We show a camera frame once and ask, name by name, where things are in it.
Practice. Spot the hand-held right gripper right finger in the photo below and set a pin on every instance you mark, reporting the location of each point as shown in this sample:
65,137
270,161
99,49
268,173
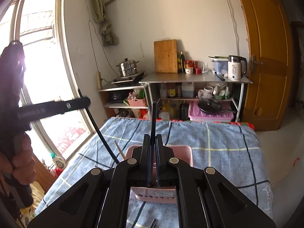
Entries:
159,152

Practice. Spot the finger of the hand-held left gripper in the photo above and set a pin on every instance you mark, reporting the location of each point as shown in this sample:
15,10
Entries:
52,108

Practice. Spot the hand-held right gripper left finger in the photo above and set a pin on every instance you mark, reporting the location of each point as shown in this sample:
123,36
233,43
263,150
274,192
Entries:
146,152

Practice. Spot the pink utensil basket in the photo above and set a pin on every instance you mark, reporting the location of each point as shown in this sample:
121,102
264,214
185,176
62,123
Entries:
182,154

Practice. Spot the bamboo chopstick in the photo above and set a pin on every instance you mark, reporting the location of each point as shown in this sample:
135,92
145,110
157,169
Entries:
119,150

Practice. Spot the black chopstick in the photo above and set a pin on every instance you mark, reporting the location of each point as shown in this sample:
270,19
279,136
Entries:
153,223
153,118
101,134

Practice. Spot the person's left hand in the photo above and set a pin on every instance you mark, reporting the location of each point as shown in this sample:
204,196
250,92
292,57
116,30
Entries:
23,161

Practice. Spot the white framed window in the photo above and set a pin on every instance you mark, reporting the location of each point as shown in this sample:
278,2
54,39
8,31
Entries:
40,64

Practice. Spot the yellow cooking oil bottle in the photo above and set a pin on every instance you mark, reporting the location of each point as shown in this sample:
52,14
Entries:
167,110

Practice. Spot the dark sauce bottle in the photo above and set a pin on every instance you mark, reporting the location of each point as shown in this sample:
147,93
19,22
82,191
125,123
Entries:
183,111

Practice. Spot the small pink woven basket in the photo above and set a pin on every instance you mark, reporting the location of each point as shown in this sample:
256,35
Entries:
137,102

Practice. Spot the white detergent bottle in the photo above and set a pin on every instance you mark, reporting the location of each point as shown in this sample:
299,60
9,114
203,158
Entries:
59,162

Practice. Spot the white low shelf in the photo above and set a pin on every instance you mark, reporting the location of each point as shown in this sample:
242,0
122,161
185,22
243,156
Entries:
106,89

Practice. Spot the white plastic jug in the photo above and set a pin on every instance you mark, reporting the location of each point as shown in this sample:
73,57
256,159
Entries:
163,91

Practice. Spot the pink storage box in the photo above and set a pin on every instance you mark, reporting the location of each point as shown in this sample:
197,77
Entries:
209,116

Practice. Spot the brown sauce bottle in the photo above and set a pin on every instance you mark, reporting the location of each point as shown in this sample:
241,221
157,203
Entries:
171,91

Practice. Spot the black rice cooker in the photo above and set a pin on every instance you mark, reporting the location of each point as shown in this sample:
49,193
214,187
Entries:
117,97

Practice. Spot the blue checked tablecloth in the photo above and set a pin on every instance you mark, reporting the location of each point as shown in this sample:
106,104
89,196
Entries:
225,147

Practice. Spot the white jug with dark liquid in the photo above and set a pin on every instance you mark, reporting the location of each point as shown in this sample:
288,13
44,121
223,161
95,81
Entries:
187,91

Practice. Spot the black frying pan with lid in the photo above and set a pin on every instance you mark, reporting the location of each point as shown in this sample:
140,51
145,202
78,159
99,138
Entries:
210,105

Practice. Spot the black induction cooker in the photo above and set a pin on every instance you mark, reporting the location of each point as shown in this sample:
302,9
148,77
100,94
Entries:
128,79

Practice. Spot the white mug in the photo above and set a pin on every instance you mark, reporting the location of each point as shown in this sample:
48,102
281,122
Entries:
209,92

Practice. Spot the metal kitchen table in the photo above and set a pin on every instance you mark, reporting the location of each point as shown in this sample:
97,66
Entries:
194,78

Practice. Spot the steel steamer pot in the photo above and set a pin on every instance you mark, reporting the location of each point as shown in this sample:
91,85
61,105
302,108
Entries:
128,68

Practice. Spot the white patterned jar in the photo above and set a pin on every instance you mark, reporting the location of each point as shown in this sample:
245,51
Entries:
189,70

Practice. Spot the bundle of plastic bags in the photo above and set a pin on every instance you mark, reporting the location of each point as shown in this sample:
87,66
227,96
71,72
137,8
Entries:
222,90

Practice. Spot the red jar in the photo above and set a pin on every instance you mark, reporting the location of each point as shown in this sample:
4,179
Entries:
197,70

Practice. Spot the dark oil bottle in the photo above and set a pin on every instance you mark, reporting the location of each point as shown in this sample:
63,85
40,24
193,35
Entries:
182,63

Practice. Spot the beige tied curtain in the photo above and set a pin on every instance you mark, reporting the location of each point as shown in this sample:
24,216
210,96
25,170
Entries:
108,33

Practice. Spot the glass cup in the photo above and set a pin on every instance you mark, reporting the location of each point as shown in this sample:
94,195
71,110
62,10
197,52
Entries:
205,68

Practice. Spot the bamboo cutting board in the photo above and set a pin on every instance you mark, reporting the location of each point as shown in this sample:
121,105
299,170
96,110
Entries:
166,57

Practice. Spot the water filter pitcher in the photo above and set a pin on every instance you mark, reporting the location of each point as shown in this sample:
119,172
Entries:
219,67

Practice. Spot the white electric kettle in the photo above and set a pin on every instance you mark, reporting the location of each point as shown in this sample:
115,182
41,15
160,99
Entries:
235,70

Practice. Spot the wooden door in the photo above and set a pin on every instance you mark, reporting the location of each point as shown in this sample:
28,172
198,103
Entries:
268,64

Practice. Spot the wall power strip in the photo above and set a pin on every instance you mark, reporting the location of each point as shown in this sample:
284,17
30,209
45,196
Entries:
99,80

